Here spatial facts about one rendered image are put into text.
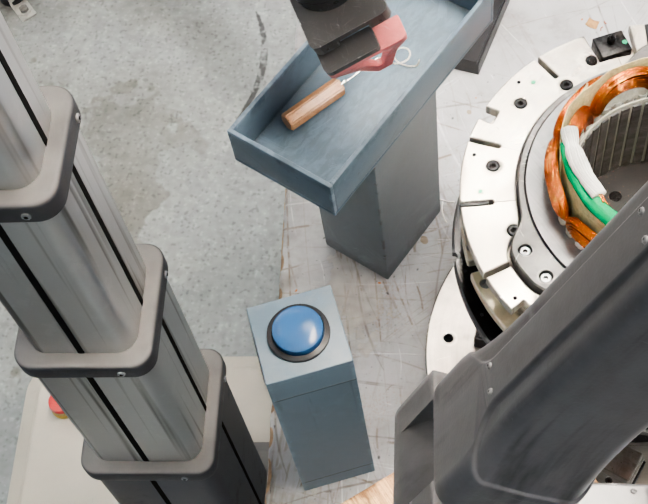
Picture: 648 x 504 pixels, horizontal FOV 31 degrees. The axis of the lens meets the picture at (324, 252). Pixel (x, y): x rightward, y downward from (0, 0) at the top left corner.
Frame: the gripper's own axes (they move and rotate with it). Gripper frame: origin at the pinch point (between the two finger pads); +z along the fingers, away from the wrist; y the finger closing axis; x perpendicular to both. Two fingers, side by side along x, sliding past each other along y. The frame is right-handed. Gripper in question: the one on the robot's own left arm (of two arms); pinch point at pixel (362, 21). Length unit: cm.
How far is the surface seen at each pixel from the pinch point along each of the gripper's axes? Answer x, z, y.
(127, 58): 62, 115, 81
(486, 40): -7.2, 38.2, 10.8
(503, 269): -2.1, -2.0, -24.8
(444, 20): -5.4, 11.5, 2.2
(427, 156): 2.2, 20.0, -5.5
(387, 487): 11.1, -6.7, -36.5
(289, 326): 14.7, -2.7, -21.6
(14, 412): 95, 90, 14
